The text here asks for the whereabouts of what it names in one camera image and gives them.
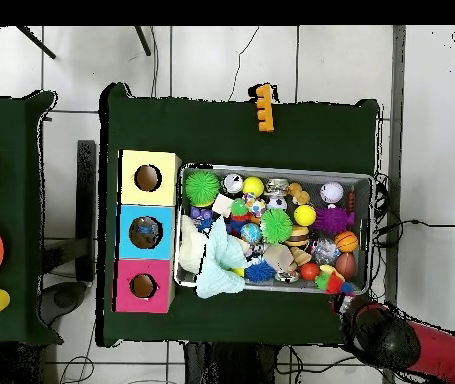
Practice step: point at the purple spiky toy with eyes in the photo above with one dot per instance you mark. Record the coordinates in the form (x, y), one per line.
(333, 219)

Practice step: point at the black tripod leg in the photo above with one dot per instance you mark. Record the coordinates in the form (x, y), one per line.
(35, 42)
(143, 40)

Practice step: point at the dark green tablecloth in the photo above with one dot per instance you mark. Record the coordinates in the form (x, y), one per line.
(19, 200)
(211, 136)

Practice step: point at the cream muslin cloth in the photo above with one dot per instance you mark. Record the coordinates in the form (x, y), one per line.
(192, 248)

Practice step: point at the grey floor strip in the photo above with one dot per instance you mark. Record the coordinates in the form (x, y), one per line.
(398, 120)

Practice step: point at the clear plastic packet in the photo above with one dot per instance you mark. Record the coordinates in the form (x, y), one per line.
(147, 233)

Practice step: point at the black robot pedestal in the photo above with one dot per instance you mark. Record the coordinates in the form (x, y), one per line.
(227, 368)

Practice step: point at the small orange basketball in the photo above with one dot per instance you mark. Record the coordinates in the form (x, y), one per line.
(346, 241)

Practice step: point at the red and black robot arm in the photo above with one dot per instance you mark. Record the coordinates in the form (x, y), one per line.
(419, 344)

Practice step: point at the green spiky ball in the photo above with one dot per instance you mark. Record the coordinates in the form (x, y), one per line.
(203, 188)
(276, 226)

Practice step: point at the yellow smiley ball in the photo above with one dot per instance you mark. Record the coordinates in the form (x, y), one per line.
(304, 215)

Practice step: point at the white baseball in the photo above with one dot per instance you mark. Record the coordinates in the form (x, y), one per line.
(332, 192)

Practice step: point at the wooden box with three holes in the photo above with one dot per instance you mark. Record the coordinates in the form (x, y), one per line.
(168, 197)

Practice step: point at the mint green cloth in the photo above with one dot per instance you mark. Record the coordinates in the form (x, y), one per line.
(223, 264)

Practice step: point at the orange plastic comb toy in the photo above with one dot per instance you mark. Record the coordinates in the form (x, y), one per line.
(265, 108)

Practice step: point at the clear mesh bin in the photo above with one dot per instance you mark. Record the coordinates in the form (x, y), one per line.
(203, 282)

